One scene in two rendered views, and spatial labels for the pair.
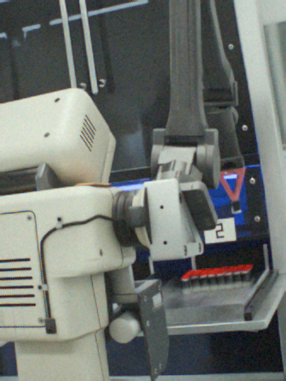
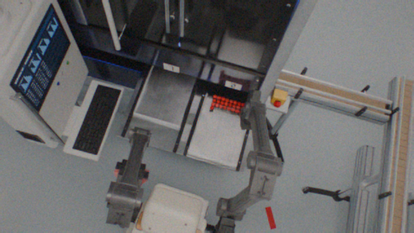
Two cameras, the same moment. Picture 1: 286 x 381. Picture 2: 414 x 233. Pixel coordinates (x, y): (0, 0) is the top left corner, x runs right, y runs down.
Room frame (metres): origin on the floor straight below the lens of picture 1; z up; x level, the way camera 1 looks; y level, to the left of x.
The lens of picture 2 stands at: (0.90, 0.14, 2.80)
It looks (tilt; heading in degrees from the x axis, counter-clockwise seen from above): 68 degrees down; 346
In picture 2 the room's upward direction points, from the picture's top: 10 degrees clockwise
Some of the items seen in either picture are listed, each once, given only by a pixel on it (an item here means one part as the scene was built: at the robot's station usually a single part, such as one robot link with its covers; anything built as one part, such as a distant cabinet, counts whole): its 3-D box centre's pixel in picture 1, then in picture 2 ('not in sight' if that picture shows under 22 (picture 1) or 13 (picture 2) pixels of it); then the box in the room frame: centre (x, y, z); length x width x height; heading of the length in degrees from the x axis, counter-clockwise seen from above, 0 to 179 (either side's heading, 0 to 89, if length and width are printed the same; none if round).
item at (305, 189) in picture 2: not in sight; (336, 197); (1.30, -1.03, 0.07); 0.50 x 0.08 x 0.14; 70
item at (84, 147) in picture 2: not in sight; (97, 118); (1.71, 0.55, 0.82); 0.40 x 0.14 x 0.02; 161
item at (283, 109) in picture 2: not in sight; (277, 99); (1.75, -0.46, 0.87); 0.14 x 0.13 x 0.02; 160
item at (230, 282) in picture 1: (217, 281); (226, 109); (1.69, -0.16, 0.90); 0.18 x 0.02 x 0.05; 69
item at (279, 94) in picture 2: not in sight; (279, 96); (1.72, -0.44, 0.99); 0.08 x 0.07 x 0.07; 160
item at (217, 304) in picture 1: (206, 294); (220, 128); (1.59, -0.12, 0.90); 0.34 x 0.26 x 0.04; 159
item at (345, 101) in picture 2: not in sight; (330, 94); (1.75, -0.75, 0.92); 0.69 x 0.16 x 0.16; 70
